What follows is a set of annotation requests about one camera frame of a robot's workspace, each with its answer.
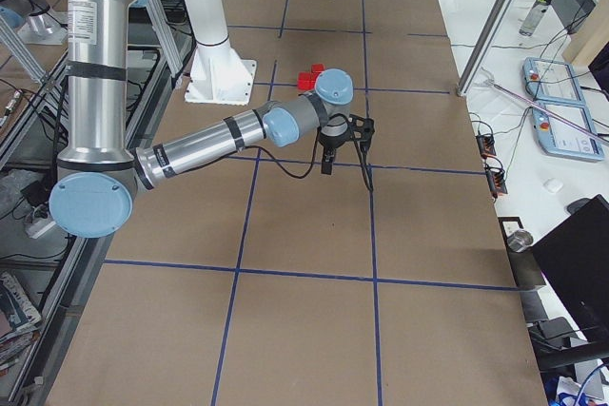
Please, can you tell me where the upper teach pendant tablet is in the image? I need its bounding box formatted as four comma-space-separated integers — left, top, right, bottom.
522, 57, 585, 105

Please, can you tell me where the aluminium frame post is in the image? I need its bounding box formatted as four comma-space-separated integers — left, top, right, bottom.
457, 0, 515, 96

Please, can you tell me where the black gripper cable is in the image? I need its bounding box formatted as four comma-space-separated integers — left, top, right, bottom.
246, 126, 334, 181

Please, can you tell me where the stack of books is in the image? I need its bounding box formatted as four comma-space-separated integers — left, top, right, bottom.
1, 271, 42, 376

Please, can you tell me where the white power strip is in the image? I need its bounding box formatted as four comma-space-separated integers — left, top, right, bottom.
24, 216, 56, 239

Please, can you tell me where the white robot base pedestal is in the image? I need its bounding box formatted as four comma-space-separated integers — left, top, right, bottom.
184, 0, 257, 106

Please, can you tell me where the teach pendant tablet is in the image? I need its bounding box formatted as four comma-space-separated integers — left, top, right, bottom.
522, 57, 585, 105
533, 101, 605, 162

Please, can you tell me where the black laptop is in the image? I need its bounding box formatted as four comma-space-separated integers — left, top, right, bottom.
532, 195, 608, 341

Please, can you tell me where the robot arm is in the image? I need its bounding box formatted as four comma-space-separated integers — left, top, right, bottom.
48, 0, 375, 239

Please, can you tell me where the red block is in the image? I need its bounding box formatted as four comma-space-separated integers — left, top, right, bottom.
297, 80, 315, 92
297, 71, 317, 85
310, 63, 325, 76

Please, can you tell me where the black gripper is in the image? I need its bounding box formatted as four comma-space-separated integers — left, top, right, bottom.
318, 113, 375, 192

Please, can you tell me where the aluminium table frame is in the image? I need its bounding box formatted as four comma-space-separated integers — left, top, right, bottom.
1, 0, 187, 405

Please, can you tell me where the metal cup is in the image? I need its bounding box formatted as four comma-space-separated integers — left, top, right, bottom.
506, 228, 534, 253

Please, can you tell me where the lower teach pendant tablet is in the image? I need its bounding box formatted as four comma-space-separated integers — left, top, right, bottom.
533, 101, 605, 162

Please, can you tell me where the plastic bottle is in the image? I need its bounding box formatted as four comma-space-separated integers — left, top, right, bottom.
519, 0, 553, 36

